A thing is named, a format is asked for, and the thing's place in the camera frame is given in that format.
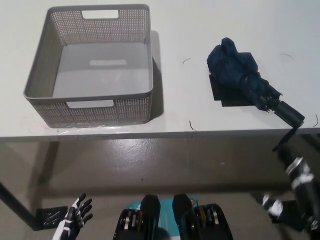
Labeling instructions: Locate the navy blue umbrella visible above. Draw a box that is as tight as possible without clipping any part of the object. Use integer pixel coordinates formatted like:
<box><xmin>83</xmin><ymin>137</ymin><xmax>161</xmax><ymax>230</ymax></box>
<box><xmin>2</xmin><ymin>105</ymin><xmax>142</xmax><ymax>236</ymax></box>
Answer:
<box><xmin>206</xmin><ymin>37</ymin><xmax>306</xmax><ymax>152</ymax></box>

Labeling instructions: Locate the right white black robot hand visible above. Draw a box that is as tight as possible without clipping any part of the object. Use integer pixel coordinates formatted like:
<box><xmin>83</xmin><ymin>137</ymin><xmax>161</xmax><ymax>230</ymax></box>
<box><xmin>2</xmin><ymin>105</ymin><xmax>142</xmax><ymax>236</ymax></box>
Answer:
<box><xmin>261</xmin><ymin>144</ymin><xmax>320</xmax><ymax>231</ymax></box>

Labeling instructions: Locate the black metal table leg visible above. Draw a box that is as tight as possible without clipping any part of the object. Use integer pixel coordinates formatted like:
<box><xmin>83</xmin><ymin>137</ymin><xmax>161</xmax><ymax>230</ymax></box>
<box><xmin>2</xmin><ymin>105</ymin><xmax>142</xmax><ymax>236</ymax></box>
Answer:
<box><xmin>0</xmin><ymin>181</ymin><xmax>42</xmax><ymax>231</ymax></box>

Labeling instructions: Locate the large black textured patch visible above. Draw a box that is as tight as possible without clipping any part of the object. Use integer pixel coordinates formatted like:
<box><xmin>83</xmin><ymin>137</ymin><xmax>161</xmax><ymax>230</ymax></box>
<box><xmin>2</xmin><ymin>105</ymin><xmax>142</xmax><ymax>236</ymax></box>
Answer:
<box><xmin>208</xmin><ymin>72</ymin><xmax>253</xmax><ymax>102</ymax></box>

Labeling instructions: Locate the gray perforated plastic basket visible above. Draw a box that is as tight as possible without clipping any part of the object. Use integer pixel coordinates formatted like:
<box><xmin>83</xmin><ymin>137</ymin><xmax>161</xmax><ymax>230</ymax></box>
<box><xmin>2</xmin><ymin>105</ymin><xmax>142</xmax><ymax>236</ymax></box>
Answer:
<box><xmin>23</xmin><ymin>3</ymin><xmax>155</xmax><ymax>129</ymax></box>

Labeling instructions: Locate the gray rectangular basket label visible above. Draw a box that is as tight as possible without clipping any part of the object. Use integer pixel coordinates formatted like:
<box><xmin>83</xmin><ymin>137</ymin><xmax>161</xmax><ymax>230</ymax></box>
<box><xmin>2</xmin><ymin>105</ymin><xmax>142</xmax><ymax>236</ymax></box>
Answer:
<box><xmin>89</xmin><ymin>59</ymin><xmax>127</xmax><ymax>67</ymax></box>

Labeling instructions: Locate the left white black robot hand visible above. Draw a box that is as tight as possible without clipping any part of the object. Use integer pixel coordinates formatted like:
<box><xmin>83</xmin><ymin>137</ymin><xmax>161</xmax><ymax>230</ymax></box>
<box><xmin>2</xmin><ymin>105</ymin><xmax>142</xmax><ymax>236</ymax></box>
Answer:
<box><xmin>51</xmin><ymin>192</ymin><xmax>94</xmax><ymax>240</ymax></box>

